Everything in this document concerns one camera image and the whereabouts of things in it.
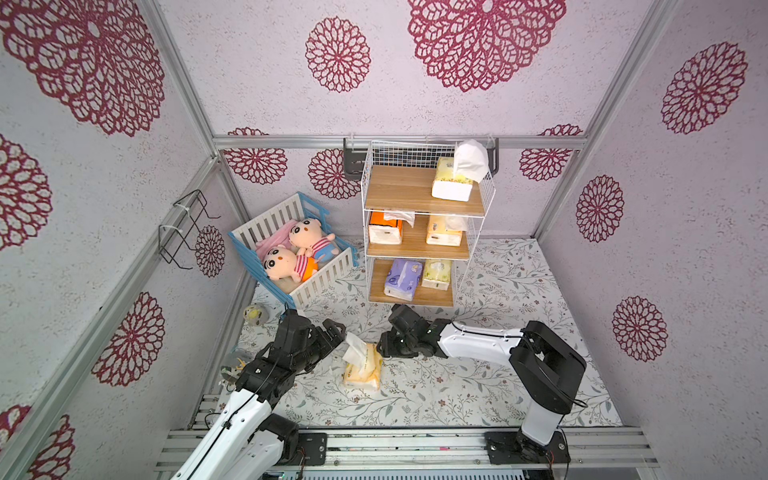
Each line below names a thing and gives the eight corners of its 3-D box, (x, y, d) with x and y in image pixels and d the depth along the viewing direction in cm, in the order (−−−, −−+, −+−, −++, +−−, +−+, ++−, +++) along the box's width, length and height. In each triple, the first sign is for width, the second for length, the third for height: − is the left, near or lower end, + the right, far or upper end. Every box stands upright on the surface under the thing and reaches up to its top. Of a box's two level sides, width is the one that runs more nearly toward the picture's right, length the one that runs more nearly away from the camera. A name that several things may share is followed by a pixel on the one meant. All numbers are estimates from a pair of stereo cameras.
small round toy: (247, 329, 97) (240, 320, 92) (252, 314, 101) (246, 304, 96) (265, 329, 97) (259, 320, 92) (269, 314, 101) (264, 304, 96)
